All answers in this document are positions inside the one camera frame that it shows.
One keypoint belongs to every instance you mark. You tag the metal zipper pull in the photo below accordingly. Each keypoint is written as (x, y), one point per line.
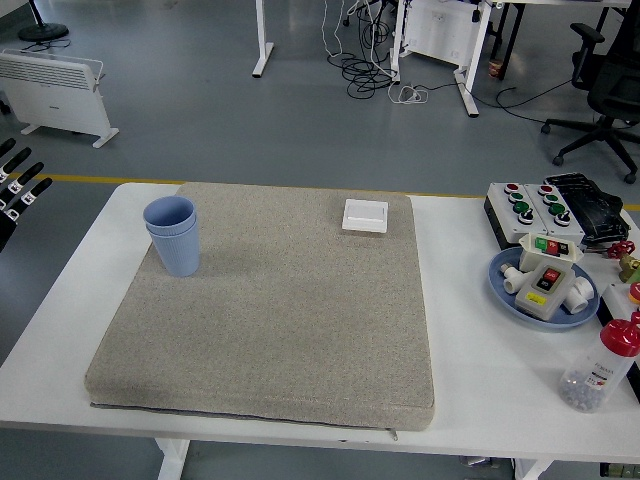
(394, 436)

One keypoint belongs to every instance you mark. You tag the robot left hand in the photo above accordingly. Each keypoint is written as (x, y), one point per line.
(15, 190)

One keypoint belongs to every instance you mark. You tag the black foot pedal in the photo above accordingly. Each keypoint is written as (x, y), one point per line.
(595, 205)

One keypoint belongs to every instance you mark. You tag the white panel heater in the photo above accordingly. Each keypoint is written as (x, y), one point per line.
(440, 27)
(50, 95)

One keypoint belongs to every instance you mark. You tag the blue ribbed plastic cup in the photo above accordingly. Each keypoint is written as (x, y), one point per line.
(177, 255)
(167, 212)

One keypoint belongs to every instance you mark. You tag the red emergency stop button box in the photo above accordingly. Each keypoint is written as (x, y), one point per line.
(615, 300)

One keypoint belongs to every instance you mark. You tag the clear bottle red cap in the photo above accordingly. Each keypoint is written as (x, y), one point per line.
(592, 375)

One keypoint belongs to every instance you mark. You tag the green crate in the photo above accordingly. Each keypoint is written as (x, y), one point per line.
(620, 471)

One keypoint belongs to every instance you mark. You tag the white desk leg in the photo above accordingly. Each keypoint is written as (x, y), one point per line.
(262, 50)
(467, 95)

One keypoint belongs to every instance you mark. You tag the small can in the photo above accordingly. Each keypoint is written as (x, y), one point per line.
(495, 68)

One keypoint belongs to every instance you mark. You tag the black office chair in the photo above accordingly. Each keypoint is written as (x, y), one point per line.
(612, 95)

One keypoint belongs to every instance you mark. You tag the white table leg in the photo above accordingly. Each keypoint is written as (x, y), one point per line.
(532, 470)
(172, 460)

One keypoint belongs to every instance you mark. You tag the white pipe fitting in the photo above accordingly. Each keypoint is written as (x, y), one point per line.
(582, 295)
(512, 282)

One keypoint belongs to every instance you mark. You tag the blue round plate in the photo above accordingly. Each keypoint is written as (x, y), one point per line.
(500, 292)

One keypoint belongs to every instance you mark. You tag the grey-brown cushion mat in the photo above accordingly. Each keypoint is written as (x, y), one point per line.
(300, 325)

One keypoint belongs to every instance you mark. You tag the white push-button control box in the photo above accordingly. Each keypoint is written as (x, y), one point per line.
(547, 215)
(507, 220)

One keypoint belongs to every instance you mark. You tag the black fan stand base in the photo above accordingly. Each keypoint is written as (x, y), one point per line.
(44, 31)

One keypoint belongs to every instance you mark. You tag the beige switch red black buttons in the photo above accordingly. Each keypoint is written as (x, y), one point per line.
(542, 295)

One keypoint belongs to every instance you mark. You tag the beige switch green red buttons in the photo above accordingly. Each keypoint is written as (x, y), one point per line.
(532, 255)

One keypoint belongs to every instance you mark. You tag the brass valve red handwheel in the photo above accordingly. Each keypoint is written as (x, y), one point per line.
(627, 262)

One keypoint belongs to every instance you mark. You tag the white wall switch plate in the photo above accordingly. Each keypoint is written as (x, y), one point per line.
(366, 216)

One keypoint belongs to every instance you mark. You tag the black desk frame leg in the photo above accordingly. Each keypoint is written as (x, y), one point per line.
(512, 35)

